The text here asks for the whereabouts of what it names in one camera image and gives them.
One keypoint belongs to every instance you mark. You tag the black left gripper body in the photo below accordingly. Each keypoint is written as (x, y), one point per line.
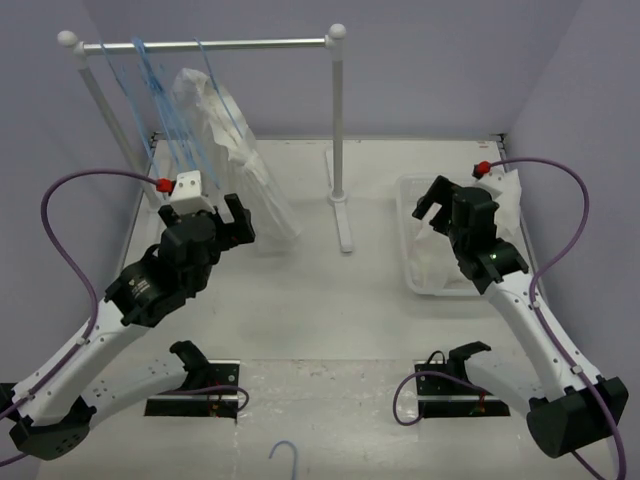
(220, 237)

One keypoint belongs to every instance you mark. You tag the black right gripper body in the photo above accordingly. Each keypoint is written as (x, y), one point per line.
(459, 243)

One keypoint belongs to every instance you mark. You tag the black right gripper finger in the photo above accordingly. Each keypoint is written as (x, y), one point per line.
(441, 221)
(436, 194)

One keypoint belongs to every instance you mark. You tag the white skirt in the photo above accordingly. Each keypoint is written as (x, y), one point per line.
(239, 166)

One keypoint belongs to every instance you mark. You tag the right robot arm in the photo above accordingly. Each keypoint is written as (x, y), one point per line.
(567, 403)

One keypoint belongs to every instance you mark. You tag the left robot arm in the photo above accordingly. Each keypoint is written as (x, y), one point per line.
(52, 420)

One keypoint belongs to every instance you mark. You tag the white cloth in bin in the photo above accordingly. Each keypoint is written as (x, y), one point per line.
(435, 255)

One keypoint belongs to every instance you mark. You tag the clear plastic bin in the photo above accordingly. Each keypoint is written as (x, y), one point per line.
(415, 270)

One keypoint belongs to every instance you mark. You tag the blue empty hangers bundle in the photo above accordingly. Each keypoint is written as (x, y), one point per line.
(185, 150)

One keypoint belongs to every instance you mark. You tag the white clothes rack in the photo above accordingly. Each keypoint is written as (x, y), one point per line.
(333, 41)

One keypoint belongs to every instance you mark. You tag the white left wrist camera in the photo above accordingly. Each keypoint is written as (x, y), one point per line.
(189, 195)

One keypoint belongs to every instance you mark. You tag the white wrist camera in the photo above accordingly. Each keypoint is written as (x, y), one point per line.
(189, 195)
(493, 183)

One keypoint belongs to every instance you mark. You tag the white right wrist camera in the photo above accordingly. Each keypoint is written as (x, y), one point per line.
(493, 183)

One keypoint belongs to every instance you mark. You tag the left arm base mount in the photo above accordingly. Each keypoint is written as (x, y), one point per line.
(210, 388)

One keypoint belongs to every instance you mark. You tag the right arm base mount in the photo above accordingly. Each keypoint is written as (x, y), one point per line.
(445, 390)

